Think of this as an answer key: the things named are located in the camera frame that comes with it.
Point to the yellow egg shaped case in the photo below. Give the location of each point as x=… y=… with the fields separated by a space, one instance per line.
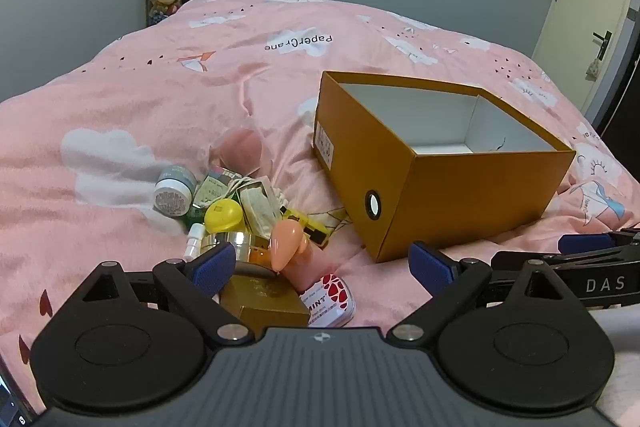
x=224 y=214

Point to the green patterned label bottle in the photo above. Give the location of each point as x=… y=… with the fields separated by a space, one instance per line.
x=215 y=189

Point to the orange cardboard box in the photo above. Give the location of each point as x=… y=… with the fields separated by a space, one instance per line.
x=450 y=197

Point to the white jar with pale lid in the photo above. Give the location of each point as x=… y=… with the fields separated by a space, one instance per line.
x=172 y=197

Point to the peach bottle with cone cap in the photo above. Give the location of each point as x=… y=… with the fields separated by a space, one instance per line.
x=286 y=244

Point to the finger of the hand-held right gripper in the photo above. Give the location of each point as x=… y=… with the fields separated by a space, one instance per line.
x=585 y=244
x=510 y=258

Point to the dark device screen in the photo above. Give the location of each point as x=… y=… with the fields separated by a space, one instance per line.
x=10 y=402

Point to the grey cloth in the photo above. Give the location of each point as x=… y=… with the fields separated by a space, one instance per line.
x=620 y=357

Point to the gold small box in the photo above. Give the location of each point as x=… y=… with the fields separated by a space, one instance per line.
x=265 y=302

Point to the pink cloud print blanket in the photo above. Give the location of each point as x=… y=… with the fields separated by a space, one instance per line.
x=150 y=107

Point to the black and yellow packet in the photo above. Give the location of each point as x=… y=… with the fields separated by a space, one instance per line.
x=315 y=232

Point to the cream door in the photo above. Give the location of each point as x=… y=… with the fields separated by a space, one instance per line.
x=575 y=7

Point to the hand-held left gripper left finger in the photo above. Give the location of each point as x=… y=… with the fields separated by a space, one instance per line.
x=215 y=264

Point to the small white spray bottle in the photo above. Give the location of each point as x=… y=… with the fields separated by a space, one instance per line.
x=194 y=241

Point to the white tin with red spots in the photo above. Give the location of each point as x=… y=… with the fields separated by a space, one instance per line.
x=332 y=299

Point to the cream patterned small box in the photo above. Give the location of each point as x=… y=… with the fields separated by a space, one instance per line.
x=260 y=207

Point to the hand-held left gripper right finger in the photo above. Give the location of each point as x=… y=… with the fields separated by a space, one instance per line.
x=430 y=267

